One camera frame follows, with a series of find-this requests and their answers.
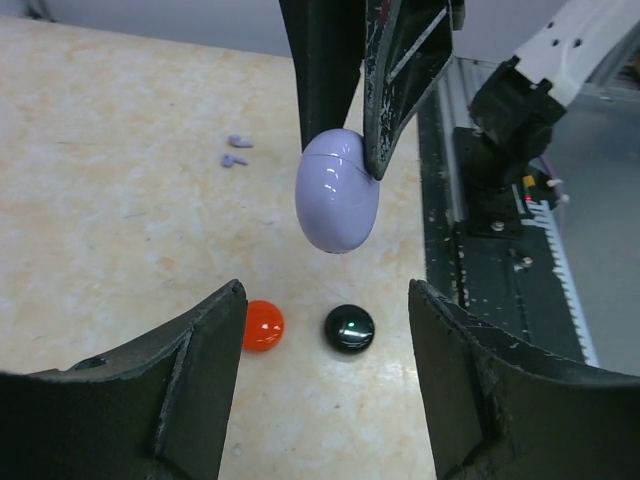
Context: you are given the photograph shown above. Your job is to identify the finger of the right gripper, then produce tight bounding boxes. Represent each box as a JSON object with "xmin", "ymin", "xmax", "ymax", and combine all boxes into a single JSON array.
[
  {"xmin": 363, "ymin": 0, "xmax": 463, "ymax": 181},
  {"xmin": 279, "ymin": 0, "xmax": 366, "ymax": 148}
]

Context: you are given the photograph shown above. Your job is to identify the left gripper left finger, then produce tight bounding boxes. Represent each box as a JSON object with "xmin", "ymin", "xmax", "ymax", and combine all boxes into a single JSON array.
[{"xmin": 1, "ymin": 280, "xmax": 248, "ymax": 479}]

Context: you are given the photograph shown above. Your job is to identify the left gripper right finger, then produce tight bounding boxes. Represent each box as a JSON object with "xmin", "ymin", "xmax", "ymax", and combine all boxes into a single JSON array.
[{"xmin": 408, "ymin": 280, "xmax": 639, "ymax": 479}]

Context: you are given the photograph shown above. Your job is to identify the orange earbud charging case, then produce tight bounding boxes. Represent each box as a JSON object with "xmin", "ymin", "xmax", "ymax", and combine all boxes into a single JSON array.
[{"xmin": 242, "ymin": 300, "xmax": 285, "ymax": 353}]

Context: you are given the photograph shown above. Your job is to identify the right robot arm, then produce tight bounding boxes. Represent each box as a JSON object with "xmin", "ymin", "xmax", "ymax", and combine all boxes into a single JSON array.
[{"xmin": 280, "ymin": 1, "xmax": 639, "ymax": 253}]

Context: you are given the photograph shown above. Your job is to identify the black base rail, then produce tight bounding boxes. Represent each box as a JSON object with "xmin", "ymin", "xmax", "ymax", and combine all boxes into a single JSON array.
[{"xmin": 417, "ymin": 58, "xmax": 585, "ymax": 363}]

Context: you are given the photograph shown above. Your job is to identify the white cable duct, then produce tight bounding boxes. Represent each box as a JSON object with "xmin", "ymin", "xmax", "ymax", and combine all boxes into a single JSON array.
[{"xmin": 525, "ymin": 200, "xmax": 600, "ymax": 367}]

